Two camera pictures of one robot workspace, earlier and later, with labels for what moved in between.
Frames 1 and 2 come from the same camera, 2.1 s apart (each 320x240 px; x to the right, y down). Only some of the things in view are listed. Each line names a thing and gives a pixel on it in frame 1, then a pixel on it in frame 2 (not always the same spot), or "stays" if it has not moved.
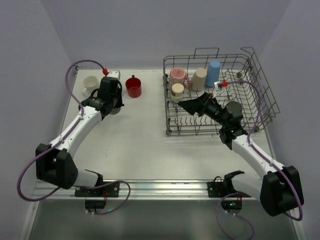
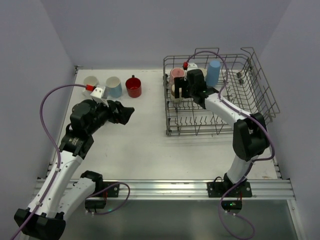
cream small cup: (177, 92) stays
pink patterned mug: (178, 75) stays
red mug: (133, 86) stays
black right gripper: (201, 104) -> (184, 85)
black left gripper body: (116, 106) -> (116, 111)
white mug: (90, 83) stays
